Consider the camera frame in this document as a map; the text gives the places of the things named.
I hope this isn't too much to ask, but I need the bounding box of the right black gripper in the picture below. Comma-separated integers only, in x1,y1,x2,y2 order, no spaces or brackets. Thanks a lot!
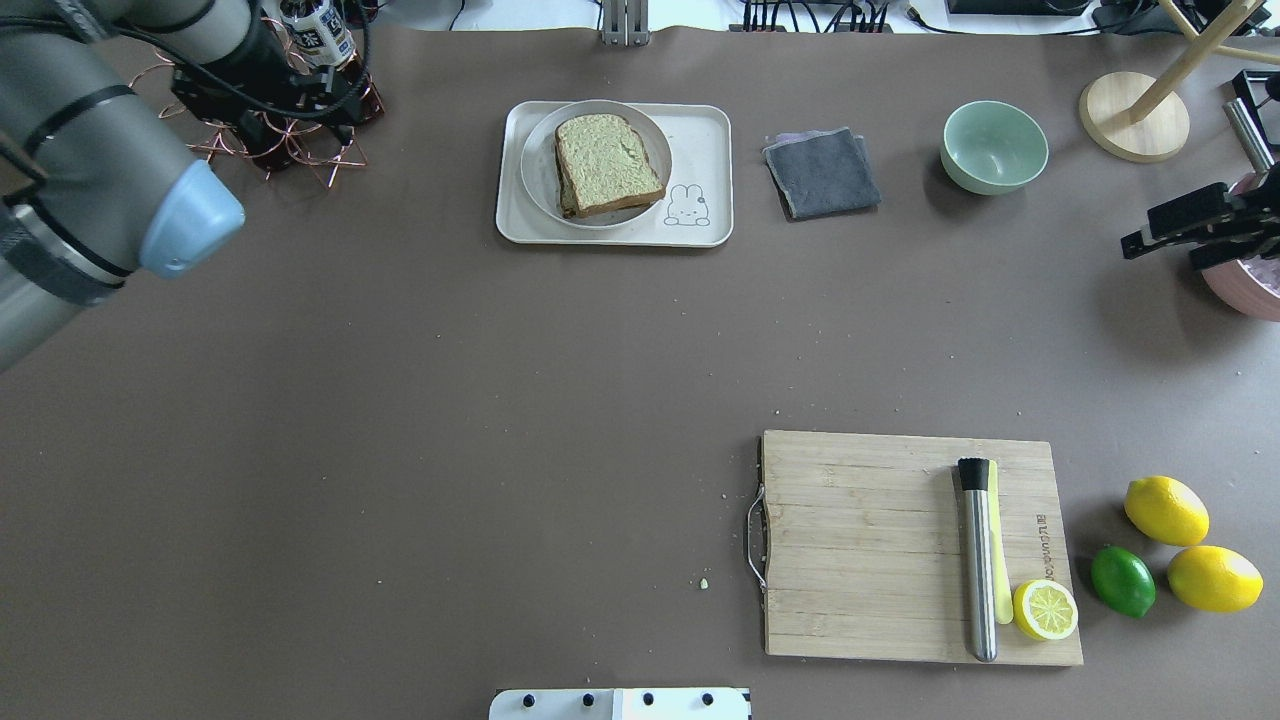
1120,182,1279,272

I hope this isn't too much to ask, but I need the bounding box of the upper whole lemon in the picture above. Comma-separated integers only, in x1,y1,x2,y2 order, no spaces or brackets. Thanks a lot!
1123,477,1210,547

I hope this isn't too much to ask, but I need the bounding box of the steel scoop in bucket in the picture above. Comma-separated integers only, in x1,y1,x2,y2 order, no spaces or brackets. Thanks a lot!
1222,97,1275,174

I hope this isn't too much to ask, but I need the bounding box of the lower whole lemon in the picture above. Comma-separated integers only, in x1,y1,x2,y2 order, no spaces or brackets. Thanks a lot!
1167,544,1265,614

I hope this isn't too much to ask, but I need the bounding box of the grey folded cloth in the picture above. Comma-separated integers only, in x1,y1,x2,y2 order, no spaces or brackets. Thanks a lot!
762,127,883,222

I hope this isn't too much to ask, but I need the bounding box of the plain bread slice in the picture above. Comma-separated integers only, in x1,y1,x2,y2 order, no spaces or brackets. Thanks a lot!
554,114,666,217

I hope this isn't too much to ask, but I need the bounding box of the yellow plastic knife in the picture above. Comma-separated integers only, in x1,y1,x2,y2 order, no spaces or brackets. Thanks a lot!
987,460,1014,625

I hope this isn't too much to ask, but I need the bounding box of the wooden cutting board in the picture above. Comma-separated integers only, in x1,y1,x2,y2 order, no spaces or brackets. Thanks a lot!
760,430,1073,664

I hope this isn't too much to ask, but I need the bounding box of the whole lemon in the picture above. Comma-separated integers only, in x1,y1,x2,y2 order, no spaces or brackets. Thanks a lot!
1123,477,1210,547
1167,544,1265,614

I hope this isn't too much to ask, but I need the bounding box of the right tea bottle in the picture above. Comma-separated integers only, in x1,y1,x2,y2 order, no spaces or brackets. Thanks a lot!
274,1,384,126

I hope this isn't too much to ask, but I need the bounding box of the mint green bowl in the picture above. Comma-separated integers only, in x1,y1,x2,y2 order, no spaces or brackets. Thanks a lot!
940,100,1050,196

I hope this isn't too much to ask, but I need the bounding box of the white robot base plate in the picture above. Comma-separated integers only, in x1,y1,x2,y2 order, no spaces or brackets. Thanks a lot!
488,685,753,719

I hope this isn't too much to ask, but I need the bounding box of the pink ice bucket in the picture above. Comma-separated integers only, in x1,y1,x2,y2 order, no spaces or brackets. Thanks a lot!
1201,172,1280,323

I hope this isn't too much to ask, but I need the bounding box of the copper wire bottle rack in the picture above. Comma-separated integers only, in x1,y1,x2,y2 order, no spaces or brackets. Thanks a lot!
128,1,384,190

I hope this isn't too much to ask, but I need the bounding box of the wooden stand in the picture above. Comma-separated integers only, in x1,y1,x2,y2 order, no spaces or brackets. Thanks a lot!
1078,1,1279,163

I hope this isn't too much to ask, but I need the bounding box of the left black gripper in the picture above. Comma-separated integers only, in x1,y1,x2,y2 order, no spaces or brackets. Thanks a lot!
172,20,369,129

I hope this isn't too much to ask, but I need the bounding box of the green lime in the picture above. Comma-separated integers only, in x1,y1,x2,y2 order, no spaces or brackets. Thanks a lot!
1089,544,1157,619

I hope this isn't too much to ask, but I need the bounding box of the half lemon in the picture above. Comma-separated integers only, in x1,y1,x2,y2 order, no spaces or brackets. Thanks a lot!
1012,578,1079,642

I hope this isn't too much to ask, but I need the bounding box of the cream rabbit serving tray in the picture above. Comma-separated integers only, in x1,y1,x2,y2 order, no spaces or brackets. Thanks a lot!
495,100,733,249

